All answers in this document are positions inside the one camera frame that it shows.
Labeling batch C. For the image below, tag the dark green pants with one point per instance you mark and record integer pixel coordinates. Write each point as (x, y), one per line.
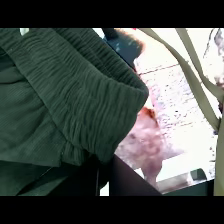
(50, 100)

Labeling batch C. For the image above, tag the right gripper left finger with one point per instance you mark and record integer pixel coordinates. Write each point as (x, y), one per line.
(83, 180)

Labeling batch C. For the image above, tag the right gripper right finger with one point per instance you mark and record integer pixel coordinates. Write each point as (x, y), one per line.
(125, 183)

